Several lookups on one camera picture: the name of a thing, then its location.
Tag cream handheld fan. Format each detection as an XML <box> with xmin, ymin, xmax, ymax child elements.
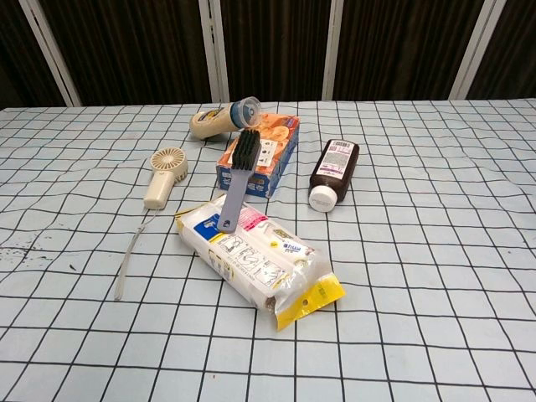
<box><xmin>143</xmin><ymin>146</ymin><xmax>189</xmax><ymax>209</ymax></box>

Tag grey brush black bristles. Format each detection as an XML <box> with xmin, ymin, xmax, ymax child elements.
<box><xmin>216</xmin><ymin>128</ymin><xmax>261</xmax><ymax>235</ymax></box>

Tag orange blue cracker box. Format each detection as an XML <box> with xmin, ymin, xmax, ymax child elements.
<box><xmin>215</xmin><ymin>111</ymin><xmax>302</xmax><ymax>201</ymax></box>

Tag white yellow wipes pack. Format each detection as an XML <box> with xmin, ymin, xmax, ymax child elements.
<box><xmin>173</xmin><ymin>194</ymin><xmax>347</xmax><ymax>332</ymax></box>

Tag brown bottle white cap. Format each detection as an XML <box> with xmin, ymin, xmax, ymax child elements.
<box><xmin>307</xmin><ymin>138</ymin><xmax>360</xmax><ymax>213</ymax></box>

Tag mayonnaise squeeze bottle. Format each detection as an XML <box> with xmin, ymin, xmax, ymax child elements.
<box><xmin>188</xmin><ymin>95</ymin><xmax>263</xmax><ymax>142</ymax></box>

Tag blue checked tablecloth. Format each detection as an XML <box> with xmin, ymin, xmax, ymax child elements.
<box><xmin>0</xmin><ymin>99</ymin><xmax>536</xmax><ymax>402</ymax></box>

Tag white partition frame post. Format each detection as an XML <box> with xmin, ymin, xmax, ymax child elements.
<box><xmin>321</xmin><ymin>0</ymin><xmax>351</xmax><ymax>101</ymax></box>
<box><xmin>449</xmin><ymin>0</ymin><xmax>499</xmax><ymax>101</ymax></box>
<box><xmin>18</xmin><ymin>0</ymin><xmax>82</xmax><ymax>106</ymax></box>
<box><xmin>198</xmin><ymin>0</ymin><xmax>232</xmax><ymax>103</ymax></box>

